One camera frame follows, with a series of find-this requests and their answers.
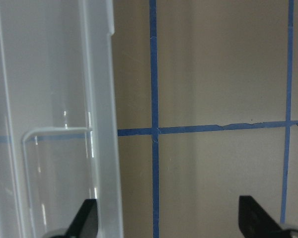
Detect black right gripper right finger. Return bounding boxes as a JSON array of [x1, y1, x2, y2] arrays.
[[238, 195, 288, 238]]

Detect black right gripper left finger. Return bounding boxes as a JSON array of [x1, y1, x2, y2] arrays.
[[65, 199, 98, 238]]

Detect clear plastic storage box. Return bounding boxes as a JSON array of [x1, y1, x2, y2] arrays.
[[0, 0, 123, 238]]

